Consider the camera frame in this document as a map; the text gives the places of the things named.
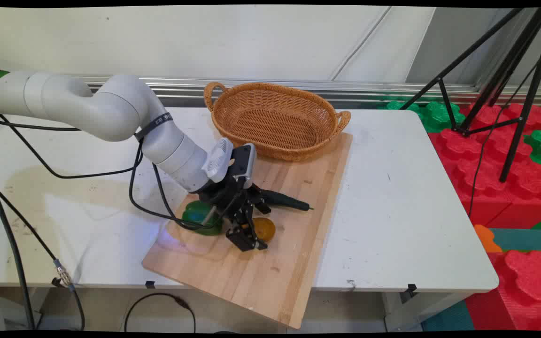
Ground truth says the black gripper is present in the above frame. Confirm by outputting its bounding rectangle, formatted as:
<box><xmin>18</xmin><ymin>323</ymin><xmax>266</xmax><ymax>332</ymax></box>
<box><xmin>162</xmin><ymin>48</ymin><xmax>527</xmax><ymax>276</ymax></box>
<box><xmin>199</xmin><ymin>176</ymin><xmax>273</xmax><ymax>253</ymax></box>

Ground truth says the dark green cucumber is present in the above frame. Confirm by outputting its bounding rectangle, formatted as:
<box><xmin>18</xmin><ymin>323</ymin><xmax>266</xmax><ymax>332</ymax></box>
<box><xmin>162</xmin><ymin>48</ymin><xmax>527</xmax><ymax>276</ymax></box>
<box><xmin>256</xmin><ymin>188</ymin><xmax>315</xmax><ymax>212</ymax></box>

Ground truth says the yellow-brown potato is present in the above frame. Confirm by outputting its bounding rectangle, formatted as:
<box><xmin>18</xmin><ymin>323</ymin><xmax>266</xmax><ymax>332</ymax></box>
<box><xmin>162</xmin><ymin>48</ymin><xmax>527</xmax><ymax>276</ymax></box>
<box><xmin>251</xmin><ymin>217</ymin><xmax>277</xmax><ymax>244</ymax></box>

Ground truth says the wooden cutting board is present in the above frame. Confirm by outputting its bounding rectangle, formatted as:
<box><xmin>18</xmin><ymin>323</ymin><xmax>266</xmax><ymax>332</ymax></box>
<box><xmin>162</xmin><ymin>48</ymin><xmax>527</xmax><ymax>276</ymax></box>
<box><xmin>142</xmin><ymin>131</ymin><xmax>354</xmax><ymax>330</ymax></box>

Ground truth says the green bell pepper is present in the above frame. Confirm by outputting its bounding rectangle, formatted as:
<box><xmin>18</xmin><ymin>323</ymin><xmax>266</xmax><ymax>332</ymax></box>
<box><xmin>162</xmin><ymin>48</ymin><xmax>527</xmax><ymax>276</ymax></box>
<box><xmin>182</xmin><ymin>200</ymin><xmax>224</xmax><ymax>236</ymax></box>

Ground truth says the woven wicker basket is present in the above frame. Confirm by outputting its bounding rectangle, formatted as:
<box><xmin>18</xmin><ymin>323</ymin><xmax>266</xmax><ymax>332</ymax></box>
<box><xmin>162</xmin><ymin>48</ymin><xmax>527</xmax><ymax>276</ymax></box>
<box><xmin>203</xmin><ymin>82</ymin><xmax>352</xmax><ymax>162</ymax></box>

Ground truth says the orange foam piece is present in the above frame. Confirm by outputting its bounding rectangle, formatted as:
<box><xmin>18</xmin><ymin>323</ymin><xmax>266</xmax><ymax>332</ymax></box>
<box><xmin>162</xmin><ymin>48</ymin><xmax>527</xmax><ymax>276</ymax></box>
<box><xmin>473</xmin><ymin>224</ymin><xmax>504</xmax><ymax>254</ymax></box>

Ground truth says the large red foam block stack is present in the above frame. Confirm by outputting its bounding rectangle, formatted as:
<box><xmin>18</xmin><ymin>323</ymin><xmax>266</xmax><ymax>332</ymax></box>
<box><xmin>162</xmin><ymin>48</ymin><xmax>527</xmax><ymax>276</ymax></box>
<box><xmin>428</xmin><ymin>103</ymin><xmax>541</xmax><ymax>229</ymax></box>

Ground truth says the teal foam mat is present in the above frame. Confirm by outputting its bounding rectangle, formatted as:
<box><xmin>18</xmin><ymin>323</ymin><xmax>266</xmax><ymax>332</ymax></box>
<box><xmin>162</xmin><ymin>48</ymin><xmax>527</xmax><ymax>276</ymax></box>
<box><xmin>490</xmin><ymin>228</ymin><xmax>541</xmax><ymax>253</ymax></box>

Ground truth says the black tripod stand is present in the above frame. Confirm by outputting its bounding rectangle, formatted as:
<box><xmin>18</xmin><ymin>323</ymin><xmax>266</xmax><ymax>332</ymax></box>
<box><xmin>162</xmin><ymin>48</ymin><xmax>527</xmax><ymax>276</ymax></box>
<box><xmin>399</xmin><ymin>7</ymin><xmax>541</xmax><ymax>184</ymax></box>

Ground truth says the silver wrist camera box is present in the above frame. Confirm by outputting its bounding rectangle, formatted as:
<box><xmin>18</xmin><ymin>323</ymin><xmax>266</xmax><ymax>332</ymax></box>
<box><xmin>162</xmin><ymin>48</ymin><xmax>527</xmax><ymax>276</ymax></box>
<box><xmin>230</xmin><ymin>144</ymin><xmax>257</xmax><ymax>189</ymax></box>

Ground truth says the black cable under table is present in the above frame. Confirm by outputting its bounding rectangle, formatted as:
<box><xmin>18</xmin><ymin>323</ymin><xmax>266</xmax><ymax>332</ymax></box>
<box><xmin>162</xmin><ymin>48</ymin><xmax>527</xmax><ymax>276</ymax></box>
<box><xmin>124</xmin><ymin>293</ymin><xmax>197</xmax><ymax>333</ymax></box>

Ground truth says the looped black gripper cable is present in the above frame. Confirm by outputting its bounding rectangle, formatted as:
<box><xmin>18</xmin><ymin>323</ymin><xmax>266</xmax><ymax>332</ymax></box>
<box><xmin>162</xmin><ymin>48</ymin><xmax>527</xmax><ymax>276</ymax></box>
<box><xmin>128</xmin><ymin>140</ymin><xmax>228</xmax><ymax>231</ymax></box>

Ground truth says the black strap on arm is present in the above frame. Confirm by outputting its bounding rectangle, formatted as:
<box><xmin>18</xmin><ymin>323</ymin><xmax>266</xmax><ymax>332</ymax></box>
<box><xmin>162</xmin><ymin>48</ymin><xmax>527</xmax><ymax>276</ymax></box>
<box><xmin>134</xmin><ymin>112</ymin><xmax>174</xmax><ymax>142</ymax></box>

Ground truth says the aluminium wall rail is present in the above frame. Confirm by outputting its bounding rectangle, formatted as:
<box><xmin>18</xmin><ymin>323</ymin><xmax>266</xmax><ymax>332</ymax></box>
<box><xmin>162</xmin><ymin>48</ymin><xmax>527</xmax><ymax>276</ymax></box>
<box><xmin>74</xmin><ymin>76</ymin><xmax>541</xmax><ymax>108</ymax></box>

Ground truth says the black cable with metal connector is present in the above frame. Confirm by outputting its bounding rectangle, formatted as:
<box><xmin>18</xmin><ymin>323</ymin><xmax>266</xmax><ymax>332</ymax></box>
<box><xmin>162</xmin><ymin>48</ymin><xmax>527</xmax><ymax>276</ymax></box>
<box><xmin>0</xmin><ymin>177</ymin><xmax>86</xmax><ymax>331</ymax></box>

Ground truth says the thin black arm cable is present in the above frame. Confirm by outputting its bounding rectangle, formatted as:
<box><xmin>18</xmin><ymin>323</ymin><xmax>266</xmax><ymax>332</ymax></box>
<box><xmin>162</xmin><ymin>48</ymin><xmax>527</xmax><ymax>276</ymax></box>
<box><xmin>0</xmin><ymin>115</ymin><xmax>144</xmax><ymax>180</ymax></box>

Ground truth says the thin black tripod cable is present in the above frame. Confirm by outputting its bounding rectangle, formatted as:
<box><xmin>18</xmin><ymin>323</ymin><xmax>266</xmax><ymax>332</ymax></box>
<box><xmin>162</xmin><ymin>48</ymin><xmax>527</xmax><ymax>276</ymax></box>
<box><xmin>467</xmin><ymin>61</ymin><xmax>540</xmax><ymax>219</ymax></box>

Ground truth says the thick black hose cable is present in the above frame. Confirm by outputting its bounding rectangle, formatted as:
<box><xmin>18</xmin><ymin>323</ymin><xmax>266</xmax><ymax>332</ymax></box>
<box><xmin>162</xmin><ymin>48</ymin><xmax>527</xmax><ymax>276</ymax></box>
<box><xmin>0</xmin><ymin>173</ymin><xmax>36</xmax><ymax>330</ymax></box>

